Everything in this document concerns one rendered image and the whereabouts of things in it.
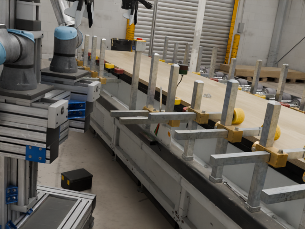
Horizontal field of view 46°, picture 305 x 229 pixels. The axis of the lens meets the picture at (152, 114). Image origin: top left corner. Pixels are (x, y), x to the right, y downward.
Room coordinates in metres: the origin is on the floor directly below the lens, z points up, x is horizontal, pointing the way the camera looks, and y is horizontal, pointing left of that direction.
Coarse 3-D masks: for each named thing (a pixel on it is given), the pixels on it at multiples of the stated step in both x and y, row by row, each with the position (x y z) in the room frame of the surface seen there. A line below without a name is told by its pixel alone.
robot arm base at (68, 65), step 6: (54, 54) 1.91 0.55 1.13; (60, 54) 1.89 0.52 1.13; (66, 54) 1.90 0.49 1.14; (72, 54) 1.92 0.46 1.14; (54, 60) 1.90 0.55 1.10; (60, 60) 1.89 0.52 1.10; (66, 60) 1.89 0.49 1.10; (72, 60) 1.92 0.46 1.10; (54, 66) 1.88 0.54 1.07; (60, 66) 1.88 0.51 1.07; (66, 66) 1.89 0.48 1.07; (72, 66) 1.91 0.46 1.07; (60, 72) 1.87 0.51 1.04; (66, 72) 1.88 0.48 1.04; (72, 72) 1.90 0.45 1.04
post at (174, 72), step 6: (174, 66) 1.93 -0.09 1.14; (174, 72) 1.93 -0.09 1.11; (174, 78) 1.93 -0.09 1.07; (168, 84) 1.96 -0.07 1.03; (174, 84) 1.93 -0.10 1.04; (168, 90) 1.95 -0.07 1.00; (174, 90) 1.94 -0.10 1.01; (168, 96) 1.94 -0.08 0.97; (174, 96) 1.94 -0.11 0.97; (168, 102) 1.93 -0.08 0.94; (174, 102) 1.94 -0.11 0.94; (168, 108) 1.93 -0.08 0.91; (168, 126) 1.93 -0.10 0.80
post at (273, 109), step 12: (276, 108) 1.27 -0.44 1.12; (264, 120) 1.29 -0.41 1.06; (276, 120) 1.27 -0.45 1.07; (264, 132) 1.28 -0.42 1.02; (264, 144) 1.27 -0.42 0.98; (264, 168) 1.27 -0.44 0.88; (252, 180) 1.29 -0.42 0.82; (264, 180) 1.27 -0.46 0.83; (252, 192) 1.27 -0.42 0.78; (252, 204) 1.26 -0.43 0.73
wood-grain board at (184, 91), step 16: (128, 64) 3.49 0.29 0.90; (144, 64) 3.62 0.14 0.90; (160, 64) 3.77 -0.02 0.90; (144, 80) 2.71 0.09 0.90; (160, 80) 2.79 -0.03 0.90; (192, 80) 2.98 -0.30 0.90; (208, 80) 3.08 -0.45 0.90; (176, 96) 2.28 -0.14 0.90; (224, 96) 2.47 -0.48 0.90; (240, 96) 2.54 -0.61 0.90; (256, 96) 2.62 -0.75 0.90; (256, 112) 2.10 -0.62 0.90; (288, 112) 2.21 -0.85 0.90; (288, 128) 1.83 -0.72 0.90; (304, 128) 1.87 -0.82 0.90; (288, 144) 1.55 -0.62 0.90; (304, 144) 1.57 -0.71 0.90; (288, 160) 1.41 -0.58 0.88; (304, 160) 1.36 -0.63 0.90
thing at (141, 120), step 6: (120, 120) 1.77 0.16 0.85; (126, 120) 1.77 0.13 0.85; (132, 120) 1.79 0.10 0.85; (138, 120) 1.81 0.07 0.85; (144, 120) 1.82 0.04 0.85; (156, 120) 1.85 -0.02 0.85; (162, 120) 1.87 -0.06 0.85; (168, 120) 1.89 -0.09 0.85; (180, 120) 1.92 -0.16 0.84; (186, 120) 1.94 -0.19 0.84
